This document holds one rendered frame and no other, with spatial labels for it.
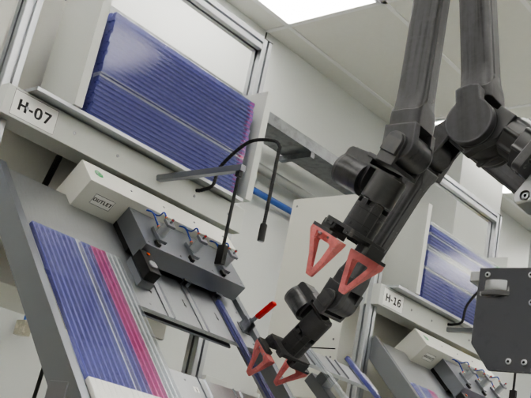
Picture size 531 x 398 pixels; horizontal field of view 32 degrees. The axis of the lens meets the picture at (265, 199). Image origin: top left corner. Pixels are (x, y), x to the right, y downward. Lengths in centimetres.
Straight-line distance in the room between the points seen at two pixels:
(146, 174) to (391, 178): 93
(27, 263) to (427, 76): 82
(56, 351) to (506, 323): 76
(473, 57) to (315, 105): 374
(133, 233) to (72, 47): 46
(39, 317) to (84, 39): 75
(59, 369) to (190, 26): 313
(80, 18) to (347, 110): 336
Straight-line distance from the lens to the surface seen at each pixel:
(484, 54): 152
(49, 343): 168
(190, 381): 189
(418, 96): 153
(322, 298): 201
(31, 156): 228
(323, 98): 530
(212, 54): 466
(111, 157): 222
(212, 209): 243
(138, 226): 213
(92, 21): 222
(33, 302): 176
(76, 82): 215
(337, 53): 508
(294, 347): 205
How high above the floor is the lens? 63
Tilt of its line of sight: 18 degrees up
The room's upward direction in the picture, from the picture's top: 12 degrees clockwise
